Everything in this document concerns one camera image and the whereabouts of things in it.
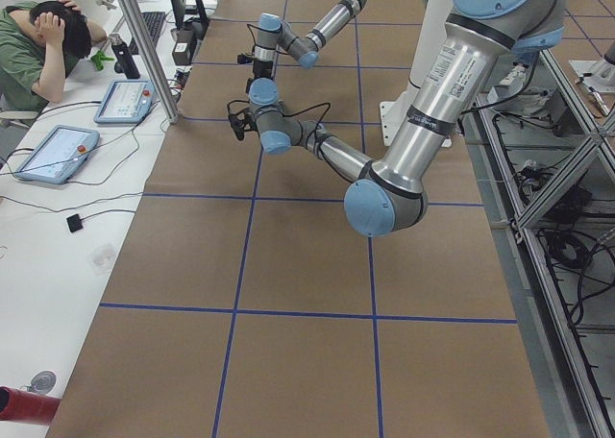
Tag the black box with label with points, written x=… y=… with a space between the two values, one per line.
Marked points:
x=184 y=47

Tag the aluminium frame post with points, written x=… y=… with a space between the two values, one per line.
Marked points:
x=137 y=26

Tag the round metal disc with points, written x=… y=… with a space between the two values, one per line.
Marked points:
x=43 y=382

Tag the near blue teach pendant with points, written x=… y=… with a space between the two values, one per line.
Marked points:
x=58 y=156

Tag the green toy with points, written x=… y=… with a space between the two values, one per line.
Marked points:
x=100 y=58

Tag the aluminium frame rack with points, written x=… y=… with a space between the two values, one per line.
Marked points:
x=542 y=141

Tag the small black square device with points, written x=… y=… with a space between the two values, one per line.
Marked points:
x=74 y=223

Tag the blue teach pendant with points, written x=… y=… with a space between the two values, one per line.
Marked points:
x=58 y=156
x=125 y=102

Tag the black water bottle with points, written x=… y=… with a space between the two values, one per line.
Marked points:
x=124 y=60

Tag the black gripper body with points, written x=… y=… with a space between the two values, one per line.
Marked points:
x=262 y=69

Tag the person in green shirt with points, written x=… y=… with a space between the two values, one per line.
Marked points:
x=40 y=45

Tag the red cylinder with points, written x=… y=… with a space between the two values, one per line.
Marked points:
x=27 y=408

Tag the black keyboard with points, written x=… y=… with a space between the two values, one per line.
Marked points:
x=154 y=22

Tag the black monitor stand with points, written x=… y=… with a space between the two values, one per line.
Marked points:
x=190 y=15

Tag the far blue teach pendant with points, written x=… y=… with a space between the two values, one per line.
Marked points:
x=125 y=102

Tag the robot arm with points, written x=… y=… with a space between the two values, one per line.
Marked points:
x=272 y=35
x=387 y=194

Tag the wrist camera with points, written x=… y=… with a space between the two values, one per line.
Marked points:
x=243 y=58
x=241 y=121

